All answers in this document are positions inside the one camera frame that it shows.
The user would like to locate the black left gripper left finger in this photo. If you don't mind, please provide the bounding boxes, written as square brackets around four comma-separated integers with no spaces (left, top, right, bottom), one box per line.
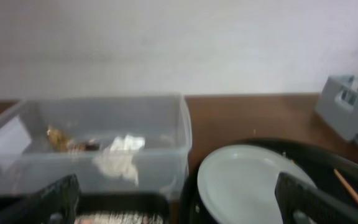
[0,174,80,224]

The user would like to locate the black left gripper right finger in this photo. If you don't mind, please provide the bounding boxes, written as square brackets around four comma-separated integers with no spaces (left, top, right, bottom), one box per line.
[275,172,358,224]

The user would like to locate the wooden chopstick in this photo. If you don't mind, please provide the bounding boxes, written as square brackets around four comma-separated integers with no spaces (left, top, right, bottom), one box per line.
[334,169,358,204]

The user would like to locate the gold snack wrapper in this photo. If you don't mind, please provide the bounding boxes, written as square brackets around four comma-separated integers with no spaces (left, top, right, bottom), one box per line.
[47,126,100,153]

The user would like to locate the grey plate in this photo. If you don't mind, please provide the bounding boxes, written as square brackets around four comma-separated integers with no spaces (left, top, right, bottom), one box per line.
[197,144,314,223]

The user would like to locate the white tissue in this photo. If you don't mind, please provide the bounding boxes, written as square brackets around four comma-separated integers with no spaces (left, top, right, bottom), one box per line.
[93,134,145,186]

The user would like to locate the grey dishwasher rack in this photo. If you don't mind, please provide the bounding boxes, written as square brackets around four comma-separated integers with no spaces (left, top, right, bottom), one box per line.
[315,75,358,145]

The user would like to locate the round black tray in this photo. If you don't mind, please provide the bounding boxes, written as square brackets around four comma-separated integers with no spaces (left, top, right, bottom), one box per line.
[178,138,358,224]

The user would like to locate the food scraps in bowl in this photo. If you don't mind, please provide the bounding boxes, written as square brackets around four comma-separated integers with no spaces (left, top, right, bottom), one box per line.
[74,212,165,224]

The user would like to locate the black rectangular tray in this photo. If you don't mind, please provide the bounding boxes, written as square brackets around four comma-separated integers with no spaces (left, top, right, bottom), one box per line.
[0,192,171,224]

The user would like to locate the clear plastic bin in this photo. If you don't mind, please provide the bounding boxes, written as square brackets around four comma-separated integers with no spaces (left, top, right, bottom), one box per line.
[0,95,192,200]

